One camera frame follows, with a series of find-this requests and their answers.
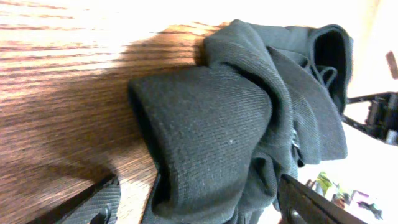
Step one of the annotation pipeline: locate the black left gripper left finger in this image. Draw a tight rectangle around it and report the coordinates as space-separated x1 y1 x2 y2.
29 175 121 224

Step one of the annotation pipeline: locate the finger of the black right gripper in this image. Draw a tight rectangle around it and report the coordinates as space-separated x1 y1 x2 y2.
342 92 397 146

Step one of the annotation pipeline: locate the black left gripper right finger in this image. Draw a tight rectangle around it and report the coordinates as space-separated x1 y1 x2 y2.
277 174 365 224

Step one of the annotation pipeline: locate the black t-shirt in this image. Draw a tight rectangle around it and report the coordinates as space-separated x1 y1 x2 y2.
128 20 352 223

